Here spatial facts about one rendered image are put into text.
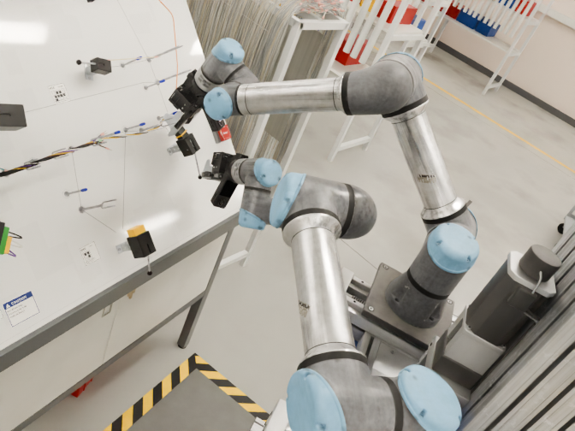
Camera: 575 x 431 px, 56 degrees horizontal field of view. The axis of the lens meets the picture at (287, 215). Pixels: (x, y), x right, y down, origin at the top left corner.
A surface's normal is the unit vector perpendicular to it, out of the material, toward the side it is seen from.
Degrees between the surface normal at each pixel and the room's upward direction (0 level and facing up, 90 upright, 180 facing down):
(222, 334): 0
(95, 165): 47
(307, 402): 92
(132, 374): 0
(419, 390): 8
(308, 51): 90
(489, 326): 90
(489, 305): 90
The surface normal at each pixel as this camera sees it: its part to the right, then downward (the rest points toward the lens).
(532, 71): -0.62, 0.26
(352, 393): 0.37, -0.62
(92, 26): 0.81, -0.11
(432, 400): 0.47, -0.73
